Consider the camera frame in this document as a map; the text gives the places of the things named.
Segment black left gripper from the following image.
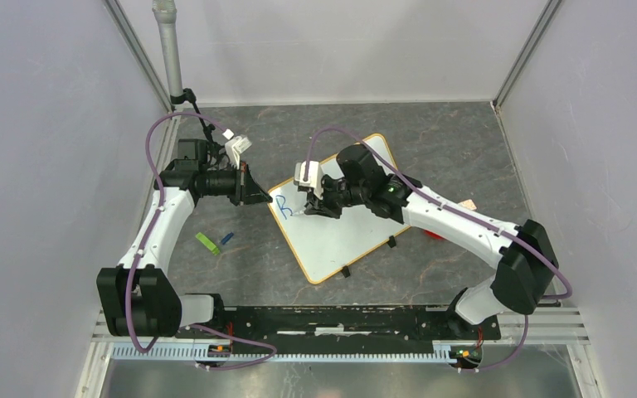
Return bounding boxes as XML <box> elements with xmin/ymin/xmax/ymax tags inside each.
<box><xmin>200</xmin><ymin>160</ymin><xmax>272</xmax><ymax>206</ymax></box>

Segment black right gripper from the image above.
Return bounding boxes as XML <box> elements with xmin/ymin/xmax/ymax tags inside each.
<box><xmin>304</xmin><ymin>174</ymin><xmax>368</xmax><ymax>220</ymax></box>

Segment yellow framed whiteboard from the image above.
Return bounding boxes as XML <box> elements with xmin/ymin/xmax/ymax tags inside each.
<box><xmin>266</xmin><ymin>133</ymin><xmax>412</xmax><ymax>285</ymax></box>

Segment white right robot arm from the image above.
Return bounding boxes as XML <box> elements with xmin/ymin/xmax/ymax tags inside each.
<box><xmin>294</xmin><ymin>143</ymin><xmax>559</xmax><ymax>338</ymax></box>

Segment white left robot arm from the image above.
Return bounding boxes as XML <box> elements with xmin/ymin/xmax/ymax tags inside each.
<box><xmin>96</xmin><ymin>135</ymin><xmax>271</xmax><ymax>337</ymax></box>

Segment blue marker cap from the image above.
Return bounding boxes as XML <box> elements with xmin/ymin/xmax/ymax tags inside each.
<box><xmin>221</xmin><ymin>232</ymin><xmax>234</xmax><ymax>245</ymax></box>

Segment green owl eraser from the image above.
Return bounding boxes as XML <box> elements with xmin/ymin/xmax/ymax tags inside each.
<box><xmin>195</xmin><ymin>232</ymin><xmax>221</xmax><ymax>255</ymax></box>

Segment red bowl with green block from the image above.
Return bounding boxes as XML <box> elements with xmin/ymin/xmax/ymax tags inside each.
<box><xmin>423</xmin><ymin>230</ymin><xmax>444</xmax><ymax>240</ymax></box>

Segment colourful toy block stack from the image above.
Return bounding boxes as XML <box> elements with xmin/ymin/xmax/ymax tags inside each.
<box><xmin>459</xmin><ymin>199</ymin><xmax>477</xmax><ymax>211</ymax></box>

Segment grey vertical pole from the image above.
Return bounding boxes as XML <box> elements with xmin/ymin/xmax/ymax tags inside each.
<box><xmin>152</xmin><ymin>0</ymin><xmax>186</xmax><ymax>105</ymax></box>

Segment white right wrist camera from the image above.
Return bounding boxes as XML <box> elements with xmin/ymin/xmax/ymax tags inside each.
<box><xmin>294</xmin><ymin>161</ymin><xmax>323</xmax><ymax>199</ymax></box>

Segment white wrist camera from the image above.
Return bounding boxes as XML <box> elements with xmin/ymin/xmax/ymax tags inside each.
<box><xmin>222</xmin><ymin>129</ymin><xmax>252</xmax><ymax>169</ymax></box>
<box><xmin>294</xmin><ymin>161</ymin><xmax>323</xmax><ymax>199</ymax></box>

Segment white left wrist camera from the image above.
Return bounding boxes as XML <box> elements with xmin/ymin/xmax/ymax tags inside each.
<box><xmin>222</xmin><ymin>129</ymin><xmax>252</xmax><ymax>169</ymax></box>

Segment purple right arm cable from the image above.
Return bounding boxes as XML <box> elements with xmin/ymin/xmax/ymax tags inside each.
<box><xmin>304</xmin><ymin>124</ymin><xmax>573</xmax><ymax>375</ymax></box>

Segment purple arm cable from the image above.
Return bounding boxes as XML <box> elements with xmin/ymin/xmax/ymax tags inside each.
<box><xmin>304</xmin><ymin>124</ymin><xmax>573</xmax><ymax>375</ymax></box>
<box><xmin>124</xmin><ymin>111</ymin><xmax>279</xmax><ymax>372</ymax></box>

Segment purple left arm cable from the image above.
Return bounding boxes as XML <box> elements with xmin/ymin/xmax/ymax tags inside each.
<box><xmin>124</xmin><ymin>111</ymin><xmax>279</xmax><ymax>372</ymax></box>

